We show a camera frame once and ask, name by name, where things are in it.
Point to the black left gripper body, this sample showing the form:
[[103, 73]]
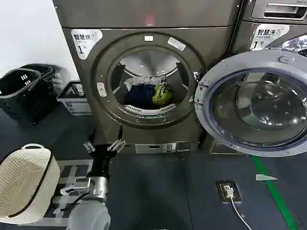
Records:
[[102, 159]]

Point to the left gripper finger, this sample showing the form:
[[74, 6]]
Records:
[[90, 143], [119, 143]]

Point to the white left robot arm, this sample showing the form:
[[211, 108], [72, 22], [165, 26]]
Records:
[[88, 214]]

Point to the grey floor tape marking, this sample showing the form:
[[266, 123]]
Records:
[[72, 173]]

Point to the white slotted plastic crate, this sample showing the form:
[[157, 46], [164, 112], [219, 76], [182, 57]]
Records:
[[74, 103]]

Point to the white perforated lint filter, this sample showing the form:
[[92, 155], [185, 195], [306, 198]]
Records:
[[151, 110]]

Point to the dark blue garment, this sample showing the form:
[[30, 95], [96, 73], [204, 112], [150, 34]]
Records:
[[140, 94]]

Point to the yellow green garment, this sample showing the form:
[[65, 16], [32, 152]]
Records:
[[161, 94]]

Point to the white grey cloth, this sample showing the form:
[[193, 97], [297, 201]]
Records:
[[138, 80]]

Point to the black plastic laundry basket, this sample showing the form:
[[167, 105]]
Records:
[[60, 79], [19, 95]]

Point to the cream perforated laundry basket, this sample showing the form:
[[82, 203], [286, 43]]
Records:
[[21, 182]]

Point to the floor power socket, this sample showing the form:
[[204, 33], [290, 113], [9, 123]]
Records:
[[219, 191]]

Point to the white power plug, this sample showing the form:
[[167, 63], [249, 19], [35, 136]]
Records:
[[229, 190]]

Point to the grey dryer with round opening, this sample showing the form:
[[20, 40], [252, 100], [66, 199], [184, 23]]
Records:
[[168, 21]]

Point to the round glass dryer door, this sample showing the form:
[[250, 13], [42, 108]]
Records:
[[263, 107]]

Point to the white floor tape piece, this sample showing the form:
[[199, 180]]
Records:
[[265, 177]]

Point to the green floor tape stripe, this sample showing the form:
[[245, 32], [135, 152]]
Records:
[[273, 191]]

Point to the grey washing machine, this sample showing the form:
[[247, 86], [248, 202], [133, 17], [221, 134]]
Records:
[[244, 36]]

